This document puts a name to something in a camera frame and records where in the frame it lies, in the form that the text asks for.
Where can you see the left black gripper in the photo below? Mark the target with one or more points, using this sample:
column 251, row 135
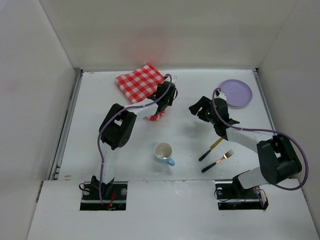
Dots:
column 161, row 107

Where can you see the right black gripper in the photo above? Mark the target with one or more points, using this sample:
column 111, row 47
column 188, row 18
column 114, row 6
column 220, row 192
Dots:
column 203, row 110

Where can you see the red white checkered cloth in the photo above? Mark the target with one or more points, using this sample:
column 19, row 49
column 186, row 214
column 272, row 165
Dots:
column 140, row 83

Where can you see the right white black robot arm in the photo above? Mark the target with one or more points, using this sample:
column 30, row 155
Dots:
column 277, row 158

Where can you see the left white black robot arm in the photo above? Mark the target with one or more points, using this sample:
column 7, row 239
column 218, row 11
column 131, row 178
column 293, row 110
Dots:
column 116, row 129

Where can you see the lilac round plate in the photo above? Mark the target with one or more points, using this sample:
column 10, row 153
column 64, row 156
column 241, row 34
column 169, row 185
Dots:
column 238, row 94

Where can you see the white mug blue outside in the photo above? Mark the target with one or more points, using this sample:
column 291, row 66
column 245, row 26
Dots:
column 163, row 153

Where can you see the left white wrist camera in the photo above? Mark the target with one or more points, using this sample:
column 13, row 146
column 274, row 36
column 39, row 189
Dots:
column 173, row 79

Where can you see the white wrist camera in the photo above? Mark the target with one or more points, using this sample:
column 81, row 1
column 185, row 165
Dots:
column 220, row 95
column 173, row 79

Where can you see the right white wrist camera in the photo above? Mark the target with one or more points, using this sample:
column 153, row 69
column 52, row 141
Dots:
column 220, row 95

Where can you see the gold knife dark handle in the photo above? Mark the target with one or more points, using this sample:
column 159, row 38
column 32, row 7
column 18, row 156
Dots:
column 210, row 149

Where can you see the gold fork dark handle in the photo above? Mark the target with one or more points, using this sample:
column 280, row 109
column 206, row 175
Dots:
column 225, row 156

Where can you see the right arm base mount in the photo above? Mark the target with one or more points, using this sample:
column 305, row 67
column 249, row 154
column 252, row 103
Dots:
column 228, row 199

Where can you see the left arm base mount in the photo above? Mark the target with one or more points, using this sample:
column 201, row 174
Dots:
column 114, row 199

